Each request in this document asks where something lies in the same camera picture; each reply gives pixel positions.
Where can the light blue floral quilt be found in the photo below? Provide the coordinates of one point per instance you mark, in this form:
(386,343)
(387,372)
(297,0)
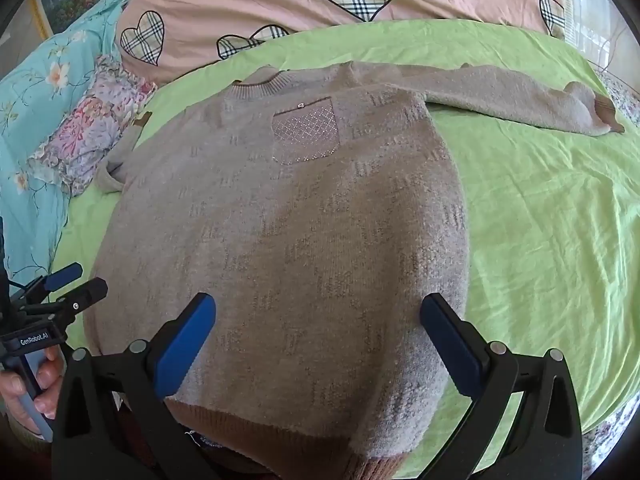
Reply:
(35,98)

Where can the purple pink floral cloth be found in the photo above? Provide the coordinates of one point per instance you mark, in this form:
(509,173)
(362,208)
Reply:
(72,154)

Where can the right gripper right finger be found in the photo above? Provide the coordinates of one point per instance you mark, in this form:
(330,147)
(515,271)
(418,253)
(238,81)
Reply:
(545,437)

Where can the green bed sheet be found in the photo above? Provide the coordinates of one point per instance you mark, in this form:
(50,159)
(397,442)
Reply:
(553,216)

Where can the pink quilt with plaid hearts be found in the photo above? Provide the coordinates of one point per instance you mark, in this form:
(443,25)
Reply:
(162,40)

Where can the beige knitted sweater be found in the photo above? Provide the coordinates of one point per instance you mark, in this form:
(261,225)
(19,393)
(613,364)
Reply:
(318,208)

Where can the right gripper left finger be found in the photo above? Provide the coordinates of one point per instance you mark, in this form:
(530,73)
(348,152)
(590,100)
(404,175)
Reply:
(88,439)

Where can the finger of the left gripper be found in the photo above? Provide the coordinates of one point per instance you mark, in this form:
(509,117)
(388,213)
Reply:
(63,311)
(41,287)

